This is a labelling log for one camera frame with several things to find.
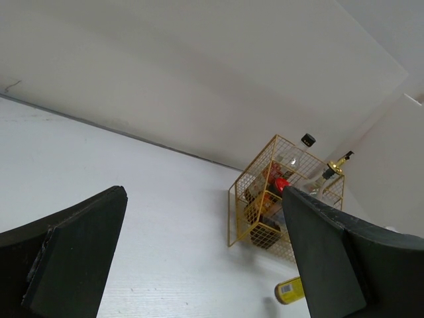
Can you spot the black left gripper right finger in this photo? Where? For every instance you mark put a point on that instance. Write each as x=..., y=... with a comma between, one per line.
x=350, y=267

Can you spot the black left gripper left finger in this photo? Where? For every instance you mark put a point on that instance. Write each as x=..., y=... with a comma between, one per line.
x=58, y=266

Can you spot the small yellow label bottle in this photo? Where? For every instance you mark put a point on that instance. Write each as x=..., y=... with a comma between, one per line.
x=289, y=291

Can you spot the clear gold spout oil bottle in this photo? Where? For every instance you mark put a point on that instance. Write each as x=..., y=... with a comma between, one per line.
x=316, y=186

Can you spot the red lid chili sauce jar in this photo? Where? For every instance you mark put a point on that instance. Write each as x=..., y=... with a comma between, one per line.
x=266, y=202

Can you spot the black cap vinegar bottle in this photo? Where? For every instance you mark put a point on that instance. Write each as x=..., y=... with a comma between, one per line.
x=287, y=162

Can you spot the gold wire mesh rack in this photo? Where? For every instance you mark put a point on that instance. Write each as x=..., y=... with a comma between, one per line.
x=265, y=233

